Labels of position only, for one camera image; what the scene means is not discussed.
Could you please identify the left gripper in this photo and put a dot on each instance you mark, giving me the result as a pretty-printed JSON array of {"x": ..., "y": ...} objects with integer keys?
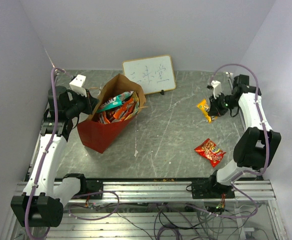
[{"x": 90, "y": 102}]

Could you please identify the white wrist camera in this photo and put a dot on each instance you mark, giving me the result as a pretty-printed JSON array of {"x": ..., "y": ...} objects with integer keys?
[
  {"x": 77, "y": 83},
  {"x": 216, "y": 87}
]

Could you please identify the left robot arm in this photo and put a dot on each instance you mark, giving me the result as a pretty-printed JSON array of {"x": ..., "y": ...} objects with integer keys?
[{"x": 41, "y": 203}]

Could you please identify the aluminium rail frame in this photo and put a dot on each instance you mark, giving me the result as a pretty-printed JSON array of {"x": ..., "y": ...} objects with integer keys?
[{"x": 146, "y": 192}]

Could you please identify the red snack mix bag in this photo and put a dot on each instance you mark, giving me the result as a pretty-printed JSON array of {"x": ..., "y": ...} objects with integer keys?
[{"x": 210, "y": 151}]

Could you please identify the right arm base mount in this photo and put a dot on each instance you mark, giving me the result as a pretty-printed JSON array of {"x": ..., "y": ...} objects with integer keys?
[{"x": 204, "y": 188}]

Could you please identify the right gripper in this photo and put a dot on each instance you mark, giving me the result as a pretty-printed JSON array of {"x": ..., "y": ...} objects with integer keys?
[{"x": 215, "y": 109}]

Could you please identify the small whiteboard yellow frame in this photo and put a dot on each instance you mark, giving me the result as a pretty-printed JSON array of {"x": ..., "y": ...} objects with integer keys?
[{"x": 153, "y": 74}]

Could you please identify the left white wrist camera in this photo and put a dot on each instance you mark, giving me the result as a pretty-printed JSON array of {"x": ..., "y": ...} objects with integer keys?
[{"x": 77, "y": 83}]

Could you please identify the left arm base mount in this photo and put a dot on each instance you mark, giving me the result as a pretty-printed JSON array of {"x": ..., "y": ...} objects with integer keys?
[{"x": 90, "y": 188}]

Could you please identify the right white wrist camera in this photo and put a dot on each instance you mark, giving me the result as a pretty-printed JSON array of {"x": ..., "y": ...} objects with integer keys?
[{"x": 216, "y": 87}]

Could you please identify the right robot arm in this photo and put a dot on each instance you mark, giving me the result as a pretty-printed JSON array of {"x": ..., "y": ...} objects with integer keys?
[{"x": 256, "y": 148}]

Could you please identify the yellow M&M's bag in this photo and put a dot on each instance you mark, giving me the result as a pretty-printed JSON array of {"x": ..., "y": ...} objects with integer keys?
[{"x": 204, "y": 107}]

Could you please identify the teal Fox's candy bag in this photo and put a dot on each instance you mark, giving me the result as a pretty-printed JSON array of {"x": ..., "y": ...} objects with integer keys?
[{"x": 114, "y": 102}]

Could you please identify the red brown paper bag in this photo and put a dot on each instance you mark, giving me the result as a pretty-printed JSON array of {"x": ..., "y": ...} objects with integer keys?
[{"x": 98, "y": 136}]

